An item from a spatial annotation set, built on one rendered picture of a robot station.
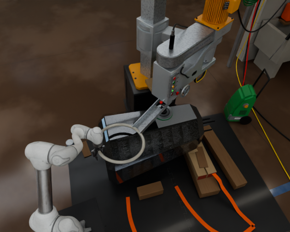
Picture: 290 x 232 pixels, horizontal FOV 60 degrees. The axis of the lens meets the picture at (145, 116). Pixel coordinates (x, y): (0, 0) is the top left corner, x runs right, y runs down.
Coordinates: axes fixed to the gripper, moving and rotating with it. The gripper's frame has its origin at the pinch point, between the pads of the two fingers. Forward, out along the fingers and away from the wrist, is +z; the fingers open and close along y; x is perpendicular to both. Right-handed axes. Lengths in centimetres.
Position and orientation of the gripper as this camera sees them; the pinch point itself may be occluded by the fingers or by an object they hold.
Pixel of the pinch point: (99, 156)
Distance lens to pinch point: 250.5
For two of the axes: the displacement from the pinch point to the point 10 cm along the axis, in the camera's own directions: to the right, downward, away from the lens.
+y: 8.5, -3.3, 4.0
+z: -0.8, 6.8, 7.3
